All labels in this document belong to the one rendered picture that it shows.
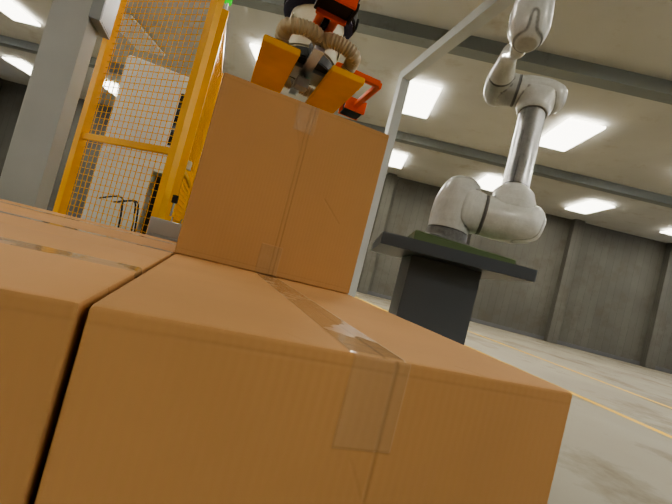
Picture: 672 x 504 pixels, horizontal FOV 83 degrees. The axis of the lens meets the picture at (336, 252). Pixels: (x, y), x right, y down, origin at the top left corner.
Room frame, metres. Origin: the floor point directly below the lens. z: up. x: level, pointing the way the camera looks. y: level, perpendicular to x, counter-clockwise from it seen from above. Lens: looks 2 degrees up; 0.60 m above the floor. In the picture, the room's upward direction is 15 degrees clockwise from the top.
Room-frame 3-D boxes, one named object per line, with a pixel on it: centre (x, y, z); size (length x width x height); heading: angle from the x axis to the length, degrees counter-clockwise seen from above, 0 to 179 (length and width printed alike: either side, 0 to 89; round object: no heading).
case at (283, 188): (1.14, 0.22, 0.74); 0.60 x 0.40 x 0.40; 17
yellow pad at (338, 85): (1.18, 0.14, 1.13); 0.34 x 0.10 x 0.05; 19
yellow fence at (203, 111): (3.04, 1.31, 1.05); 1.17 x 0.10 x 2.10; 19
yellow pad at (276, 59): (1.12, 0.32, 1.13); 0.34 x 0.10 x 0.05; 19
